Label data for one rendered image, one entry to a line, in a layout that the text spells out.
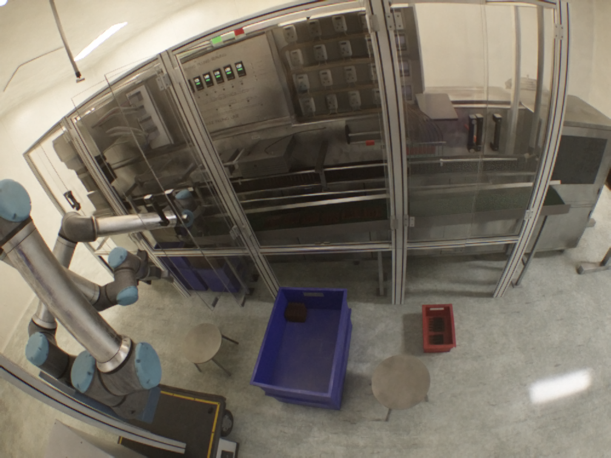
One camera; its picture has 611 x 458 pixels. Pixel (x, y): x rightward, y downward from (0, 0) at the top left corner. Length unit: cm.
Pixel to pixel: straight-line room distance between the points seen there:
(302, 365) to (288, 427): 42
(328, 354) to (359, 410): 39
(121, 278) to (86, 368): 36
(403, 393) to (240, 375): 106
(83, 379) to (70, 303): 30
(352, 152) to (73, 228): 153
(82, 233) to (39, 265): 56
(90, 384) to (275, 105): 165
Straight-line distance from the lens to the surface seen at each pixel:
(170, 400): 178
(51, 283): 78
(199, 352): 188
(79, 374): 105
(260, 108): 178
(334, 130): 166
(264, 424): 181
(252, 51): 171
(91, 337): 85
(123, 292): 108
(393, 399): 146
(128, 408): 114
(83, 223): 130
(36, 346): 145
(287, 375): 160
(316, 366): 158
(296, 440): 174
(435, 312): 190
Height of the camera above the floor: 167
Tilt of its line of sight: 40 degrees down
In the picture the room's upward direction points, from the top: 18 degrees counter-clockwise
